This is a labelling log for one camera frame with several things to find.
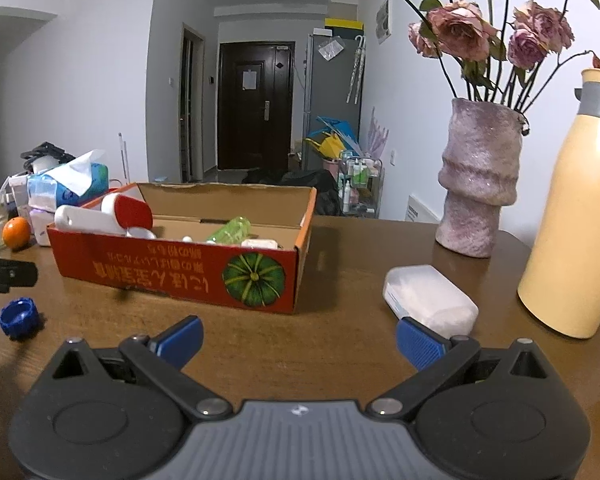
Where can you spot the white appliance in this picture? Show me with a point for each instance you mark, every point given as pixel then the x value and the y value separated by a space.
pixel 45 164

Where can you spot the white wall socket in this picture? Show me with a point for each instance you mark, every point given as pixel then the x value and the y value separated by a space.
pixel 393 157

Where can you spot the yellow thermos jug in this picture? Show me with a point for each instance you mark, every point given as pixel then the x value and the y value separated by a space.
pixel 570 210

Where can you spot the white red lint brush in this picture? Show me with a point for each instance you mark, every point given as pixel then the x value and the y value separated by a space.
pixel 80 220

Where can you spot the black bag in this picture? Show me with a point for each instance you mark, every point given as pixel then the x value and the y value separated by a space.
pixel 305 185

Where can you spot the clear cotton swab box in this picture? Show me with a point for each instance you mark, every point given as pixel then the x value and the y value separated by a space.
pixel 425 295

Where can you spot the wall picture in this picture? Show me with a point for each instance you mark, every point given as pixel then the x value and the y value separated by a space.
pixel 383 20

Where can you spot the orange fruit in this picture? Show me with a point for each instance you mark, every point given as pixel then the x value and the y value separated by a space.
pixel 16 233

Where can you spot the yellow black box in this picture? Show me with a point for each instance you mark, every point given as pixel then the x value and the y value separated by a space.
pixel 344 26

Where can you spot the blue tissue pack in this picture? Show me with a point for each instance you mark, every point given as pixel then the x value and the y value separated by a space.
pixel 50 190

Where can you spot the white hanging umbrellas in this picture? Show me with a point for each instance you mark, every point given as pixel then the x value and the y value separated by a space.
pixel 356 70

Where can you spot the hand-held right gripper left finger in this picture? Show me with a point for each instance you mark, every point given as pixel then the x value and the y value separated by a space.
pixel 182 340

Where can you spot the clear plastic bag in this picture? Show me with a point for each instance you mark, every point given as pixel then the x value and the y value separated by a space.
pixel 330 47

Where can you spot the grey refrigerator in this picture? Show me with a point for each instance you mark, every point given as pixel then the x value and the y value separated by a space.
pixel 330 90

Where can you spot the blue bottle cap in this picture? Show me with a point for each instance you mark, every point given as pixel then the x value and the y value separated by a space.
pixel 17 317

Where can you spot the pink ceramic vase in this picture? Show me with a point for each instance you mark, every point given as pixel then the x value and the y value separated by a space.
pixel 480 185

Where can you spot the dark wooden door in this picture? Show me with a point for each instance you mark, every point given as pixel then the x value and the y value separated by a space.
pixel 252 125

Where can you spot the bunch of dried pink roses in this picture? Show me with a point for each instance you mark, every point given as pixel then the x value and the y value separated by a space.
pixel 460 30

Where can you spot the green spray bottle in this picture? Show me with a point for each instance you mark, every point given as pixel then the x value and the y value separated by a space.
pixel 230 232

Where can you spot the brown floor carton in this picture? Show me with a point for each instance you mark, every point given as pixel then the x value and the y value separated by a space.
pixel 296 157

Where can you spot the pink bucket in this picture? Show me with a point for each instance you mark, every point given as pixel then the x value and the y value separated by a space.
pixel 330 166

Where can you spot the clear drinking straw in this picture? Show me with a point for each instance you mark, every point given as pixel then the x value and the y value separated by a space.
pixel 1 200

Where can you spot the black plastic rack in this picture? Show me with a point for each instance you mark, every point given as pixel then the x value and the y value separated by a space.
pixel 47 151

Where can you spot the white paper notice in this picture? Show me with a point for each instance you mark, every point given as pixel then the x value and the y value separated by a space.
pixel 249 80

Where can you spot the interior door frame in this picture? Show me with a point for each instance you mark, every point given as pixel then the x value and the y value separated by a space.
pixel 191 105

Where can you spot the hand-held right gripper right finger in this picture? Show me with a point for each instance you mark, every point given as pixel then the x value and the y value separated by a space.
pixel 420 345

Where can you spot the white purple tissue pack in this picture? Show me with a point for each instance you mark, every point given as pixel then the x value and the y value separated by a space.
pixel 40 227

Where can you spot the blue and yellow bags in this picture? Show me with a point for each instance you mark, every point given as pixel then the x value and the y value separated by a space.
pixel 332 140

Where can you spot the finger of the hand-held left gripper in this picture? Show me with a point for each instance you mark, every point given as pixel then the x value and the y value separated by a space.
pixel 22 274

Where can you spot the clear food container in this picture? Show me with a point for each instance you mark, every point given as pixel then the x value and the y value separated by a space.
pixel 19 195

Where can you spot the trolley cart with bottles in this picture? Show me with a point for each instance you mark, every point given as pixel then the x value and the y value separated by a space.
pixel 360 185

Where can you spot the purple wall decoration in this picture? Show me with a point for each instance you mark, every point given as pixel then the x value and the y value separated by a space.
pixel 377 132

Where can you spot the orange cardboard box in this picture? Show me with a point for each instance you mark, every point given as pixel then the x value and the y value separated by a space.
pixel 180 280

